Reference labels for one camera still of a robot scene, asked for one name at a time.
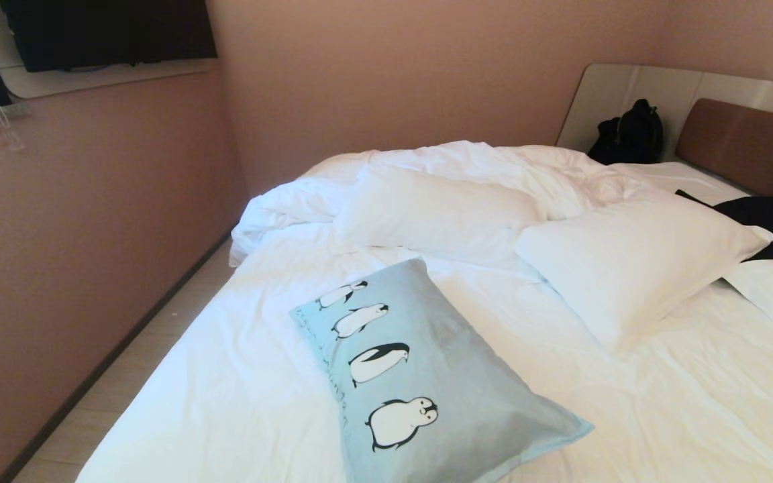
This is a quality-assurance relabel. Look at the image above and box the light blue penguin pillow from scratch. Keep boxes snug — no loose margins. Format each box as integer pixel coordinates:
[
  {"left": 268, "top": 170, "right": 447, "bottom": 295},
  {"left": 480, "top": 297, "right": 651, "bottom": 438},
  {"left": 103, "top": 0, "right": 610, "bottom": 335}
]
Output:
[{"left": 289, "top": 258, "right": 595, "bottom": 483}]

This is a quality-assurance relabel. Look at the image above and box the black garment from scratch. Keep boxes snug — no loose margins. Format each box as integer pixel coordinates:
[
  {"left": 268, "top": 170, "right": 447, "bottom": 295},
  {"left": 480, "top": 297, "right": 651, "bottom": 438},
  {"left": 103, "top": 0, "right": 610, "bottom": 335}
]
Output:
[{"left": 675, "top": 189, "right": 773, "bottom": 262}]

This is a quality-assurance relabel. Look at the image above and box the black backpack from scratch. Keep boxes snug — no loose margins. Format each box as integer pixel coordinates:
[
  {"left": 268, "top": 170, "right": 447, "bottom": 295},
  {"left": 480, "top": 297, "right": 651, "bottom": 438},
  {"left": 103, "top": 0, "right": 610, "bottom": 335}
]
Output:
[{"left": 587, "top": 99, "right": 665, "bottom": 166}]

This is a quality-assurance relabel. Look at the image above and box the brown wooden headboard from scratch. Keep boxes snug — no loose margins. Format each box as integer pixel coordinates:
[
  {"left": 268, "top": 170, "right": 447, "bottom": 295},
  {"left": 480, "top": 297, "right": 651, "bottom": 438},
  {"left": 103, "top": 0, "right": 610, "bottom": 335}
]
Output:
[{"left": 675, "top": 99, "right": 773, "bottom": 221}]

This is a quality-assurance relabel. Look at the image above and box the white bed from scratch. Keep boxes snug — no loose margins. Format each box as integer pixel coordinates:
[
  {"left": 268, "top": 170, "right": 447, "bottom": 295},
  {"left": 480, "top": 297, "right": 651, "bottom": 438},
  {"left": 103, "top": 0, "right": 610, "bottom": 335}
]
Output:
[{"left": 75, "top": 140, "right": 773, "bottom": 483}]

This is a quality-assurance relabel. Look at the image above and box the white duvet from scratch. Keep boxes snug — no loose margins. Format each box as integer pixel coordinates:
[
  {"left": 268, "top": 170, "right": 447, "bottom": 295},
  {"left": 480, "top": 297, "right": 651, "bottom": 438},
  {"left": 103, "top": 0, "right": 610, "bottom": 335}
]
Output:
[{"left": 230, "top": 140, "right": 679, "bottom": 268}]

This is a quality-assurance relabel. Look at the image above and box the pale headboard wall panel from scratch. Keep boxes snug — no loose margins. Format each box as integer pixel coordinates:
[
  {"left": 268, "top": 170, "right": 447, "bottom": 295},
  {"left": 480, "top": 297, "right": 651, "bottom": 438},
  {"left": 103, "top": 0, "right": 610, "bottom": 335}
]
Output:
[{"left": 556, "top": 64, "right": 773, "bottom": 164}]

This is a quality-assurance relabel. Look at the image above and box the black television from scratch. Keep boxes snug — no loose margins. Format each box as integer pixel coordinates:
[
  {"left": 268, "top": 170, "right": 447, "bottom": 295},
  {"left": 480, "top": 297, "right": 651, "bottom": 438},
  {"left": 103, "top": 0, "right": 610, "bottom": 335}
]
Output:
[{"left": 0, "top": 0, "right": 218, "bottom": 73}]

